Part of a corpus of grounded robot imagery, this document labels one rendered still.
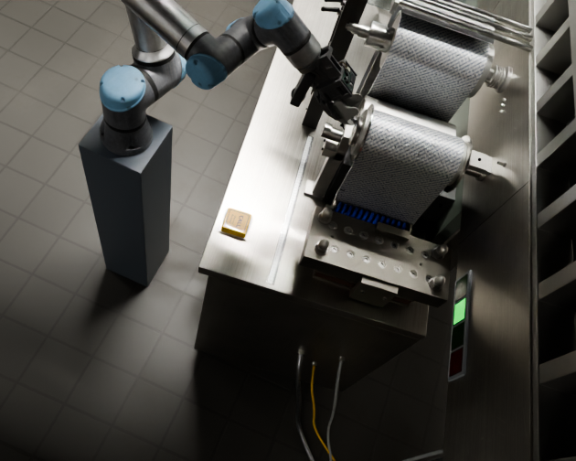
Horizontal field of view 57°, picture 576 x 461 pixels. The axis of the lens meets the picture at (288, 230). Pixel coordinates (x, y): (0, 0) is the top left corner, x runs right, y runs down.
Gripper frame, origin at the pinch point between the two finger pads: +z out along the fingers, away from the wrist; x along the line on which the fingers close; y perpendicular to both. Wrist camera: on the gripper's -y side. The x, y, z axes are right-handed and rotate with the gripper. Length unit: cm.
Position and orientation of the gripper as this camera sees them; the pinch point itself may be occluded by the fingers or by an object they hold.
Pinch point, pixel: (348, 119)
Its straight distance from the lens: 133.3
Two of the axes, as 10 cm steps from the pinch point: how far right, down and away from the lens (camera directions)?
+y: 7.7, -1.6, -6.2
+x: 2.2, -8.4, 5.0
